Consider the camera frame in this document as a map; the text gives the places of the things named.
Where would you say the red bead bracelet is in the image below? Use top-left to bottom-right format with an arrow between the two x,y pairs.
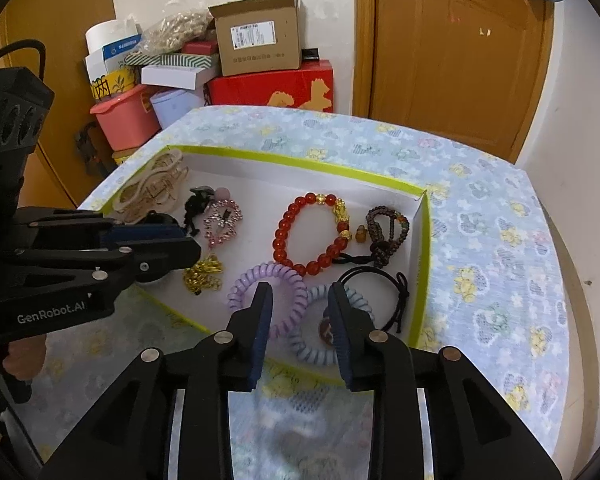
271,192 -> 354,277

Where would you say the black hair tie with charm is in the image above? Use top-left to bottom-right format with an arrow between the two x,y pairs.
321,266 -> 412,347

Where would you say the blue spiral hair tie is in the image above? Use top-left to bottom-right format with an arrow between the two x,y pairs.
286,284 -> 376,367

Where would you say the yellow printed box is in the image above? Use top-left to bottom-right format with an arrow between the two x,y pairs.
90,69 -> 141,102

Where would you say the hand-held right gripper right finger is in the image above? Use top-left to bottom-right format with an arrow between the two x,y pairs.
327,282 -> 563,480

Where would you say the brown wooden door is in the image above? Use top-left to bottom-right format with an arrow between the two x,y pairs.
352,0 -> 556,163

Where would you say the brown cardboard box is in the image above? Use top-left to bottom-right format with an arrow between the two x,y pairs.
208,0 -> 303,77

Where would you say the green jewelry tray box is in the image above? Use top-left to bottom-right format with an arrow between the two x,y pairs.
90,144 -> 431,387

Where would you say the pink plastic bin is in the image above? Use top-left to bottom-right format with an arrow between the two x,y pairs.
90,84 -> 161,152

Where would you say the white and blue carton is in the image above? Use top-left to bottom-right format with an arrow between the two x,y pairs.
84,35 -> 144,84

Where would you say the green striped box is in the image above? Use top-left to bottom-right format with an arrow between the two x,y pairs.
125,52 -> 221,69

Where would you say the beige hair claw clip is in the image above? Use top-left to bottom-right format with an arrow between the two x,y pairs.
111,147 -> 191,226

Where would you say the dark hanging object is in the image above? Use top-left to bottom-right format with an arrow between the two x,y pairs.
75,121 -> 109,179

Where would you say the brown wooden bead bracelet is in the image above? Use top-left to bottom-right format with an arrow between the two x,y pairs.
330,205 -> 411,269

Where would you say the black bow hair clip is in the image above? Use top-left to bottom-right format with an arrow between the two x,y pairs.
182,186 -> 232,237

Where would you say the white flat box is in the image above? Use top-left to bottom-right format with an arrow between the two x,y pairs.
141,64 -> 221,90

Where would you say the person's left hand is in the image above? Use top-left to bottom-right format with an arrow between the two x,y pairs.
0,337 -> 49,382

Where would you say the purple spiral hair tie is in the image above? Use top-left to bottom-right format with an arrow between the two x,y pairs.
226,261 -> 309,341

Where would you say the pink rhinestone star clip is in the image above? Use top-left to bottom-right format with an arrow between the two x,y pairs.
203,199 -> 245,249

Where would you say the small red box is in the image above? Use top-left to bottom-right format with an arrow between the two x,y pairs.
182,40 -> 219,56

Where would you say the gold chain ornament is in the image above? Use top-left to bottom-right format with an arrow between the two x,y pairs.
182,254 -> 226,295

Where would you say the wooden wardrobe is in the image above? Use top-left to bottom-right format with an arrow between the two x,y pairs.
0,0 -> 117,209

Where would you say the lavender bucket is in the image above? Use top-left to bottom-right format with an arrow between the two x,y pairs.
150,89 -> 206,130

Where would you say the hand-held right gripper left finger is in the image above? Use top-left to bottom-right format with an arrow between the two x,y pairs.
40,281 -> 275,480

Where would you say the clear bag of beige pieces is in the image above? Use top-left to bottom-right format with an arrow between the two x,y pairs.
140,9 -> 216,54

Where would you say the red gift box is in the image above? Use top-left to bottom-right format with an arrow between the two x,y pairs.
205,59 -> 335,113

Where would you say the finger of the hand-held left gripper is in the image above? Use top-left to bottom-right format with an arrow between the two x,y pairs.
0,236 -> 202,292
10,207 -> 187,252

